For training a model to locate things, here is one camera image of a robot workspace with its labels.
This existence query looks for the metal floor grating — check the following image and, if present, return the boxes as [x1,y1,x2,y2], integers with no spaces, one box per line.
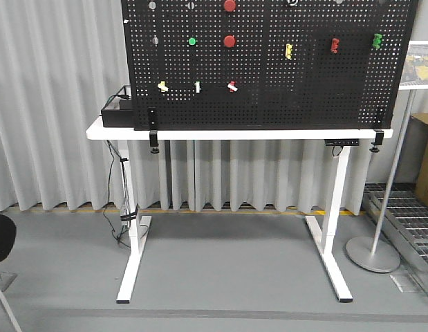
[380,183,428,296]

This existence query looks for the lower red mushroom button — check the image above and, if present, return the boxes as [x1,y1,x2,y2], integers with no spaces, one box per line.
[223,35,236,48]

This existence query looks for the cardboard box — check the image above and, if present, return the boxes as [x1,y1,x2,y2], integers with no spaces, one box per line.
[413,113,428,207]

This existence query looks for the white standing desk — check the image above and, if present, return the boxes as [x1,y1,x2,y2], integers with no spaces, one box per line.
[86,116,393,304]

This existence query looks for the black box on desk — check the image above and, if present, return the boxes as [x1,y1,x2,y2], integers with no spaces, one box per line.
[100,85,134,128]

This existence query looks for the grey curtain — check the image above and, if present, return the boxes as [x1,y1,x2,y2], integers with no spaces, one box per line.
[0,0,428,214]

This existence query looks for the green toggle switch lower row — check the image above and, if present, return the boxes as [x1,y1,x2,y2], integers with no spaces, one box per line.
[194,81,201,93]

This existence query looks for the right black desk clamp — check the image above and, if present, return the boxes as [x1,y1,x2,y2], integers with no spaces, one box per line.
[369,109,386,154]

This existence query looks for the left black desk clamp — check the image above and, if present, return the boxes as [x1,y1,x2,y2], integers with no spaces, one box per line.
[148,107,160,154]

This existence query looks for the red mushroom button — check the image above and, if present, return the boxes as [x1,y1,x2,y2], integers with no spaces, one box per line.
[223,35,236,48]
[223,0,236,12]

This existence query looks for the red toggle switch lower row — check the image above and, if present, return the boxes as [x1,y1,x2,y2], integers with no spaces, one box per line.
[227,81,238,92]

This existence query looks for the black cables at desk leg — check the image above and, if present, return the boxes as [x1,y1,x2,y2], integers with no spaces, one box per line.
[102,140,142,249]

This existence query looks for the black perforated pegboard panel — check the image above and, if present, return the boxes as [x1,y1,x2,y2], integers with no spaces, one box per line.
[121,1,418,130]

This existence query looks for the green round push button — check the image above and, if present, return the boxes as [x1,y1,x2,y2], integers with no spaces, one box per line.
[188,37,197,46]

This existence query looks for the black chair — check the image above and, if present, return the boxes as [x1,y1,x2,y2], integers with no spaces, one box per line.
[0,213,21,331]

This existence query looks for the black desk clamp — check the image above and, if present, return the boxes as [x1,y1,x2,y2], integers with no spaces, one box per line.
[369,109,386,154]
[148,107,160,154]

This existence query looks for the desk height control panel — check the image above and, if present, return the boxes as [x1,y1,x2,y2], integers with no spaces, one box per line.
[325,139,360,147]

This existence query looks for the upper red mushroom button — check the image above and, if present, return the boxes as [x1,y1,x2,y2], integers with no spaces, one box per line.
[223,0,236,12]

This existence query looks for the grey sign stand with base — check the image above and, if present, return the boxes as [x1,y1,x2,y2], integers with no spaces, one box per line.
[346,41,428,273]

